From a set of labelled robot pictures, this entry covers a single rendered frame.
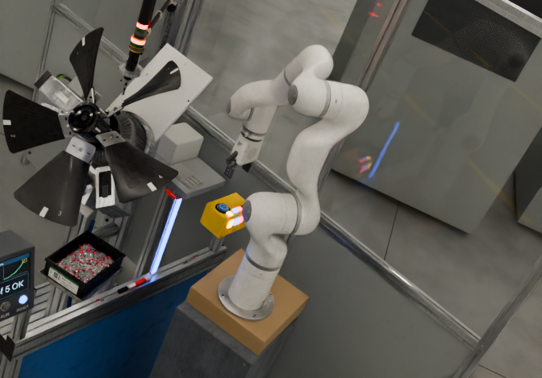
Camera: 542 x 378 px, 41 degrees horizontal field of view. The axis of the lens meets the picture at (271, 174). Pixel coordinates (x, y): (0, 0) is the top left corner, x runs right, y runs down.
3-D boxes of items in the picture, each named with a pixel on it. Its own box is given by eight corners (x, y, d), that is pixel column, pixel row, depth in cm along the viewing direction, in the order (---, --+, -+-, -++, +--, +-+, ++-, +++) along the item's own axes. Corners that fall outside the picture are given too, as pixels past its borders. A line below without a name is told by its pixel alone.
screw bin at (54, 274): (83, 244, 254) (87, 229, 250) (121, 269, 250) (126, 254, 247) (40, 273, 236) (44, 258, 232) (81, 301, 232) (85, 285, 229)
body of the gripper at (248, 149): (251, 141, 232) (239, 168, 238) (270, 135, 240) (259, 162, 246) (235, 128, 235) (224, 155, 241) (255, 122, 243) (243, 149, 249)
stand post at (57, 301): (48, 328, 322) (91, 165, 276) (60, 342, 318) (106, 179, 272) (39, 332, 319) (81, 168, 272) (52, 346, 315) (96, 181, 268)
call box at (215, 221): (227, 213, 271) (236, 191, 266) (246, 229, 267) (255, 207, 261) (198, 225, 259) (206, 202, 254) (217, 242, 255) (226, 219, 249)
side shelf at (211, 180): (169, 139, 325) (171, 134, 324) (223, 185, 310) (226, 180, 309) (128, 150, 307) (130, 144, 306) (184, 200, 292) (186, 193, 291)
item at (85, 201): (82, 205, 264) (91, 188, 265) (95, 211, 262) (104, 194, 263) (71, 198, 257) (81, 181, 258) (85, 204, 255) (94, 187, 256)
